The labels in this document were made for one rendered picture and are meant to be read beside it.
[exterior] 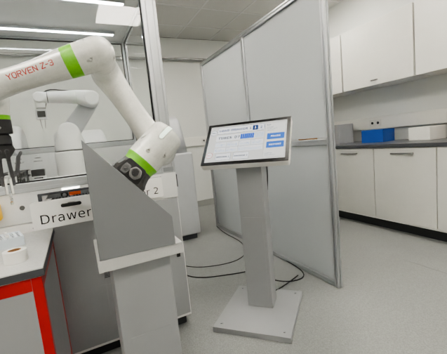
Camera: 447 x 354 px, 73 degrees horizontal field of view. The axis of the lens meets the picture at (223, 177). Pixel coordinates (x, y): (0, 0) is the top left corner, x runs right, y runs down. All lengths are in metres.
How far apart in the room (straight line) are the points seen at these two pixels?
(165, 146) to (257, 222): 0.92
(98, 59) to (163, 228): 0.66
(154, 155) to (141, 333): 0.63
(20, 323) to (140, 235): 0.45
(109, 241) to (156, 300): 0.29
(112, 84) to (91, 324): 1.24
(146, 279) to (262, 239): 0.92
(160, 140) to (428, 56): 3.01
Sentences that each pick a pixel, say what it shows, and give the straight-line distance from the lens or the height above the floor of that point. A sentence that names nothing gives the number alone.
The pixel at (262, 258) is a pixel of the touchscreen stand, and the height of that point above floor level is 0.36.
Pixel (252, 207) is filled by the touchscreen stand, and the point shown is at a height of 0.68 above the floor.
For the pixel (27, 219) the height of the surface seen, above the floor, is 0.82.
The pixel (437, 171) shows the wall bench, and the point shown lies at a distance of 3.22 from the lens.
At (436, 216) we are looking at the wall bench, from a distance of 3.31.
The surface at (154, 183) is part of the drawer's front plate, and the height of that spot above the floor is 0.90.
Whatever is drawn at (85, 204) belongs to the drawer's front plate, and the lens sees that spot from 1.39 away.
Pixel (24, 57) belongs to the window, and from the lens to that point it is 1.77.
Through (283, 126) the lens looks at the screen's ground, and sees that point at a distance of 1.77.
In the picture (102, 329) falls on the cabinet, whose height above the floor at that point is 0.15.
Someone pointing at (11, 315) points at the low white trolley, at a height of 0.63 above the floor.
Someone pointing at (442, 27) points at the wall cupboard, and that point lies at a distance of 3.65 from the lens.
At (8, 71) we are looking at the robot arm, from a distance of 1.31.
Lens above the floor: 1.10
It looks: 7 degrees down
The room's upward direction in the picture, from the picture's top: 6 degrees counter-clockwise
